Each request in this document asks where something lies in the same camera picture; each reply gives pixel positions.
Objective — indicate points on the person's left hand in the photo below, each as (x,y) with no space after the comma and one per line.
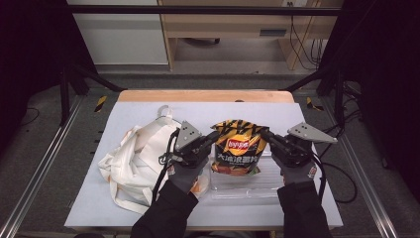
(188,175)

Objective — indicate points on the wooden table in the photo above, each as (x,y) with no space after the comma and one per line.
(198,95)

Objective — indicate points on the aluminium rail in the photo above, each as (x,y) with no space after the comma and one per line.
(363,185)
(43,158)

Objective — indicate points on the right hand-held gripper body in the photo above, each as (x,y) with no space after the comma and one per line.
(297,150)

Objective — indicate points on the white orange green tote bag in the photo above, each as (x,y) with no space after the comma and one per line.
(132,165)

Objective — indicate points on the black horizontal frame bar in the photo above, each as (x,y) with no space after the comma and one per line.
(198,10)

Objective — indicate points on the light wooden desk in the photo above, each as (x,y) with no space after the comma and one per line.
(228,24)

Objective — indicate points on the clear plastic container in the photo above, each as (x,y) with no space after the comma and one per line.
(244,188)

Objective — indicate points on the white cabinet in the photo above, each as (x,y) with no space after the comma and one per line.
(122,36)

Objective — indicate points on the black curtain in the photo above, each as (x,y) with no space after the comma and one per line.
(386,66)
(29,49)

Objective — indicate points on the yellow black chip bag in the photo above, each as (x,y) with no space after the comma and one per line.
(237,148)

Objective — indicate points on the person's right hand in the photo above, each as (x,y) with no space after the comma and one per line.
(297,173)

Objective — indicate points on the black frame strut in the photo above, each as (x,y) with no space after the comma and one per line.
(338,95)
(64,95)

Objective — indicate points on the pale table mat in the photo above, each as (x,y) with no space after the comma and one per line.
(251,110)

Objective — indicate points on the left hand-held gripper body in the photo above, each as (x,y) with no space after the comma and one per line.
(188,142)

